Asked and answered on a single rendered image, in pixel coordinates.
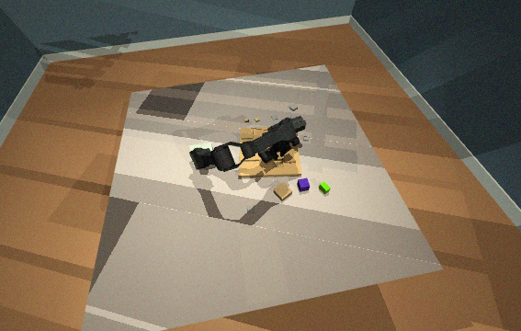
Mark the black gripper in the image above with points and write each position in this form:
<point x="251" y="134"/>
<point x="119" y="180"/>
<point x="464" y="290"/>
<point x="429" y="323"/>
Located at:
<point x="271" y="153"/>

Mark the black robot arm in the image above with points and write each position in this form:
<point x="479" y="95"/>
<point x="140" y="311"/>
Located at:
<point x="221" y="156"/>

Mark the purple cube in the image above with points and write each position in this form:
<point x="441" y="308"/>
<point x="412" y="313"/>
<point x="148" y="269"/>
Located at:
<point x="303" y="184"/>

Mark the green block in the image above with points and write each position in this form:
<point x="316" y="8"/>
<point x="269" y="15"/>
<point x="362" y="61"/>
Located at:
<point x="324" y="188"/>

